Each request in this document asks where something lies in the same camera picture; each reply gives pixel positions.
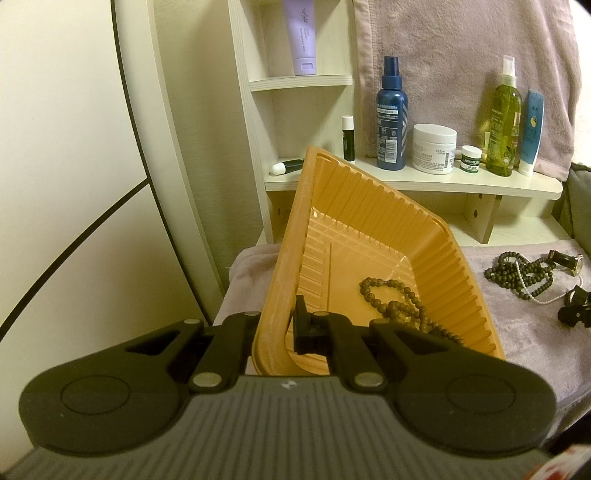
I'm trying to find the brown bead bracelets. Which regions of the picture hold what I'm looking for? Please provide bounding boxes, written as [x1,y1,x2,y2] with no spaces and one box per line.
[358,276,467,347]

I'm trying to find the white pearl necklace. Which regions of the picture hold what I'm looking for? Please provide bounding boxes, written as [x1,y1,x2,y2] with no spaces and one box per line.
[512,257,578,305]

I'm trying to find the dark green bead necklace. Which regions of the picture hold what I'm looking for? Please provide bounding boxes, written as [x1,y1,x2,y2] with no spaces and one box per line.
[483,250,558,301]

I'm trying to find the orange plastic tray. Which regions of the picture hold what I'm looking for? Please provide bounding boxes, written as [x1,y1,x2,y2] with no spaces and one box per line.
[252,147,505,376]

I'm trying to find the black strap wristwatch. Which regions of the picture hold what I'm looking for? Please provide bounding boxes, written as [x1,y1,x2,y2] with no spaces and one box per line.
[548,250,583,276]

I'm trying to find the lilac plush towel mat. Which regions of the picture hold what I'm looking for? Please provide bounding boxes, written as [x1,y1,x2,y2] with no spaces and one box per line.
[214,240,590,436]

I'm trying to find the grey cushion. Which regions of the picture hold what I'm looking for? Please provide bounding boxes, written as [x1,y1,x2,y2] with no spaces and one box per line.
[552,163,591,256]

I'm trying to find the small green-label jar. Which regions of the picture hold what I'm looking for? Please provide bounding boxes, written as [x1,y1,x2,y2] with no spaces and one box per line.
[460,145,482,174]

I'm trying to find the white cream jar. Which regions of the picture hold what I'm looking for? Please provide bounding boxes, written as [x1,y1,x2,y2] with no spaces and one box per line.
[412,123,458,175]

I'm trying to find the green oil spray bottle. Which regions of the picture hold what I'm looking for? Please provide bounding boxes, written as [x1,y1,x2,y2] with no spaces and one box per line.
[486,55,522,177]

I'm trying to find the dark green lying tube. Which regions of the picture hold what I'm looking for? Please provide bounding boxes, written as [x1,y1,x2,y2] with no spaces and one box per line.
[270,159,304,176]

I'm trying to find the blue white tube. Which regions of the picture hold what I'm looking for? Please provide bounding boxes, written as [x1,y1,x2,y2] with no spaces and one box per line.
[518,90,545,177]

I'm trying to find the white-capped lip balm stick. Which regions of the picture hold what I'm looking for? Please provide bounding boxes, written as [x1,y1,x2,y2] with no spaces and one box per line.
[342,115,356,162]

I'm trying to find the blue spray bottle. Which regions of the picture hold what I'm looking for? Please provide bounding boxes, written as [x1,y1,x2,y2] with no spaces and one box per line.
[377,56,409,171]

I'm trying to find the hanging lilac towel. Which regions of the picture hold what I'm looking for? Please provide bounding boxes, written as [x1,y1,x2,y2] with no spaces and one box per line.
[353,1,582,181]

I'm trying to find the white wooden shelf unit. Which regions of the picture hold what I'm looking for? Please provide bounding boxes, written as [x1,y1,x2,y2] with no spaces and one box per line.
[225,0,574,248]

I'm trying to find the lilac standing tube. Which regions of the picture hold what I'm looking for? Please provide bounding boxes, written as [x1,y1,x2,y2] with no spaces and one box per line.
[281,0,317,76]

